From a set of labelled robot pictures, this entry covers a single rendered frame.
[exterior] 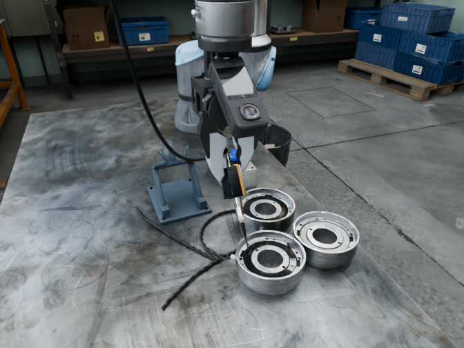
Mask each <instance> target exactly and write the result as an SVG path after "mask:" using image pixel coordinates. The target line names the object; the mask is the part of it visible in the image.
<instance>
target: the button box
mask: <svg viewBox="0 0 464 348"><path fill-rule="evenodd" d="M256 173H257V168H256V167H255V166H254V165H253V164H252V163H251V162H249V165H248V166H247V168H246V170H245V172H244V173H243V175H242V176H243V180H244V185H245V189H249V188H253V187H256Z"/></svg>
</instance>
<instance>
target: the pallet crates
mask: <svg viewBox="0 0 464 348"><path fill-rule="evenodd" d="M396 4H398V6H393V5H396ZM383 5H384V6H383V9H382V11H383V12H382V16H381V20H375V21H362V22H360V27H359V28H360V30H359V34H358V40H357V42H358V43H357V47H356V54H355V58H354V59H350V60H348V59H346V60H342V61H339V63H338V64H339V65H338V72H337V73H340V74H342V75H346V76H348V77H351V78H354V79H357V80H360V81H363V82H365V83H368V84H371V85H374V86H377V87H379V88H383V89H385V90H388V91H391V92H393V93H397V94H399V95H402V96H405V97H408V98H410V99H414V100H416V101H419V102H424V101H427V98H428V97H429V93H432V94H435V95H438V96H441V97H444V96H447V95H451V94H452V90H453V88H455V89H459V90H463V91H464V34H463V33H459V32H452V31H448V30H449V29H450V25H451V22H452V18H453V16H454V15H455V14H454V12H455V9H456V8H454V7H447V6H435V5H429V4H422V3H410V2H402V3H385V4H383ZM369 22H375V24H370V23H369ZM353 67H354V68H357V69H358V70H361V71H364V72H366V73H370V74H372V76H371V79H369V78H366V77H363V76H360V75H357V74H354V73H352V68H353ZM388 79H389V80H392V81H396V82H398V83H401V84H404V85H407V86H411V90H410V92H407V91H405V90H401V89H399V88H395V87H393V86H389V85H387V84H386V83H387V80H388Z"/></svg>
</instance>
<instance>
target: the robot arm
mask: <svg viewBox="0 0 464 348"><path fill-rule="evenodd" d="M191 16H192V17H193V18H195V20H196V32H197V33H198V34H199V35H198V36H197V40H195V41H190V42H186V43H183V44H182V45H180V46H178V47H177V49H176V62H175V65H176V68H177V85H178V93H179V101H178V104H177V109H176V112H175V127H176V128H177V129H179V130H181V131H184V132H186V133H196V134H197V135H198V138H199V141H200V143H201V145H202V148H203V150H204V152H205V158H206V160H207V162H208V165H209V168H210V170H211V172H212V174H213V175H214V177H215V178H216V179H217V180H218V182H220V183H222V182H223V179H224V177H225V172H224V163H225V160H224V157H223V153H224V149H225V148H226V143H227V138H226V137H225V136H224V135H223V134H222V133H221V132H219V131H218V130H221V131H224V129H225V128H226V127H227V126H228V127H229V129H230V131H231V134H232V136H233V144H234V146H235V148H236V150H237V151H236V154H235V155H236V157H237V164H238V165H240V167H241V170H242V174H243V173H244V172H245V170H246V168H247V166H248V165H249V162H250V161H251V158H252V157H253V153H254V150H255V149H256V148H257V145H258V142H259V139H260V135H263V134H264V132H265V130H266V129H267V126H268V124H269V122H270V118H269V116H268V114H267V111H266V109H265V107H264V105H263V103H262V100H261V99H260V96H259V94H258V91H266V90H267V89H268V88H269V86H270V84H271V79H272V75H273V69H274V64H275V59H276V48H275V47H273V46H271V39H270V37H269V36H268V35H267V34H266V24H267V0H195V9H193V10H192V11H191Z"/></svg>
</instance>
